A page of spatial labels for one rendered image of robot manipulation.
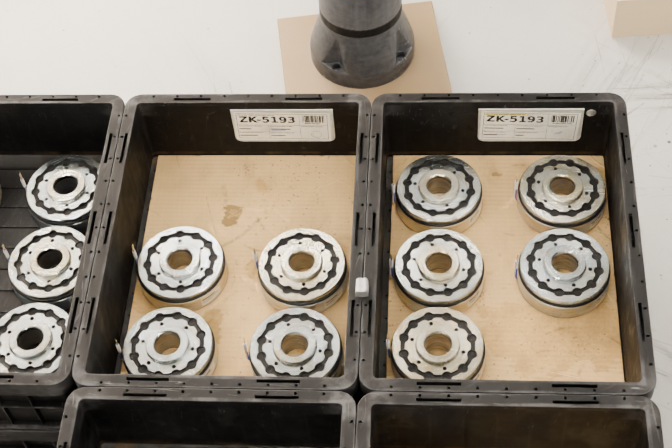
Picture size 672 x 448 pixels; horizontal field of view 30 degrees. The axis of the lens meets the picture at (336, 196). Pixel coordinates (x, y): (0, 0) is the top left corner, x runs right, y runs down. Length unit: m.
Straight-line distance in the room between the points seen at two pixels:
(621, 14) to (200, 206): 0.69
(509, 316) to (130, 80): 0.73
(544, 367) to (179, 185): 0.51
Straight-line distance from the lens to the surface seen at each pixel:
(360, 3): 1.69
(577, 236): 1.47
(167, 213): 1.56
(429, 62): 1.82
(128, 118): 1.53
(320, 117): 1.53
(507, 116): 1.52
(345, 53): 1.76
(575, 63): 1.86
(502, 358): 1.42
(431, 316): 1.41
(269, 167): 1.58
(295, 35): 1.87
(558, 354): 1.43
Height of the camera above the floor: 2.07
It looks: 53 degrees down
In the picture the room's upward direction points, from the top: 6 degrees counter-clockwise
